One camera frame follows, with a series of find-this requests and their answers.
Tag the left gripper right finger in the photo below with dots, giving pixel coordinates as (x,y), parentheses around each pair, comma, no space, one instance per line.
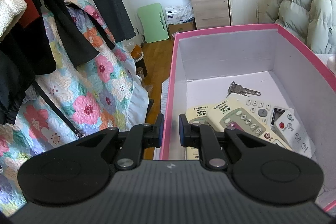
(203,138)

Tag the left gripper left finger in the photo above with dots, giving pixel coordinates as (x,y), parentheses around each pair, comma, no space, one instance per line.
(131,144)

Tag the cream long remote back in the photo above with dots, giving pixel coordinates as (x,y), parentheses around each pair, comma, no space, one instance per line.
(197,114)

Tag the silver key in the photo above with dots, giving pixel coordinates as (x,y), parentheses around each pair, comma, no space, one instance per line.
(235,88)

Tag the cream remote with red display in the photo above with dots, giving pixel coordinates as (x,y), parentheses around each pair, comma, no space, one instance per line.
(232,113)

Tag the large white remote control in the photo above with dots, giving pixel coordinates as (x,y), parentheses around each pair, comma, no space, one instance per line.
(266,112)

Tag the small white fan remote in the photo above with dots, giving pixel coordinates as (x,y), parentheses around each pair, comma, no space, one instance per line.
(294,134)

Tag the pink cardboard box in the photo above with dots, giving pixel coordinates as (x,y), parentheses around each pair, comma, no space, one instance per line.
(262,57)

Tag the white quilted table mat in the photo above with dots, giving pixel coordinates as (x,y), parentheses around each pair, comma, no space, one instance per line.
(163,104)

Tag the floral quilt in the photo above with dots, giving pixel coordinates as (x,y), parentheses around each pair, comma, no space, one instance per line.
(101,93)

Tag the brown cardboard box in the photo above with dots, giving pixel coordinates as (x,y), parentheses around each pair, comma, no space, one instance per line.
(182,27)

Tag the green folding table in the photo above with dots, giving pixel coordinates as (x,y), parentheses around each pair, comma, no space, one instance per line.
(153,23)

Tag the white packaged goods pile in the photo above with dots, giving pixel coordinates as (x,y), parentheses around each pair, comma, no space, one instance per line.
(179,14)

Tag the black hanging clothes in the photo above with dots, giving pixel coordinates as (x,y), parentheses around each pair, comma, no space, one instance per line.
(26,51)

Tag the grey puffer jacket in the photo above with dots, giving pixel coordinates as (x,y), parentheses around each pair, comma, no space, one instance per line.
(312,21)

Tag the white fleece cuff garment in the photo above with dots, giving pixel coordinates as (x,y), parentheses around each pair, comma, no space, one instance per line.
(11,12)

